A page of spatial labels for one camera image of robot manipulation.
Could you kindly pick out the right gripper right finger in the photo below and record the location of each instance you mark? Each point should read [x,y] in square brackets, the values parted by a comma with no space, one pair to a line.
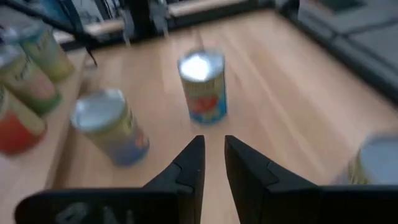
[247,171]

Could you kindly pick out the teal can with red fruit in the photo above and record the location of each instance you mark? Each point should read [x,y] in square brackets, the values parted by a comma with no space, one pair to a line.
[377,158]

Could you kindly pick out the small orange label can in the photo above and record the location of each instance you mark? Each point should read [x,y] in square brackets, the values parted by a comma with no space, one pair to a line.
[28,84]

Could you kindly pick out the red orange apple can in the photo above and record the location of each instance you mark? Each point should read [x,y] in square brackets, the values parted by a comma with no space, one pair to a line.
[18,127]

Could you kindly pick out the light wooden shelf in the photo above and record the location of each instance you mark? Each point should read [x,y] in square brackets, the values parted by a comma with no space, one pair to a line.
[28,177]

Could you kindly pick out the tomatoes can yellow blue label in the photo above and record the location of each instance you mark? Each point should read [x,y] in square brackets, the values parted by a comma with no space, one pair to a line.
[203,87]

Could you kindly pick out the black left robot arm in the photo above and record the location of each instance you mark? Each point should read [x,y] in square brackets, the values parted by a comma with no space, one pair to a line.
[143,15]

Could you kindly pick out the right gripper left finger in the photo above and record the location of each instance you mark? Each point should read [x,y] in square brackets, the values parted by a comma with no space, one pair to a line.
[191,169]

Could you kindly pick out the green yellow label can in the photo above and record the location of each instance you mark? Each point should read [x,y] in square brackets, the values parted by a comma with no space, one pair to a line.
[46,53]

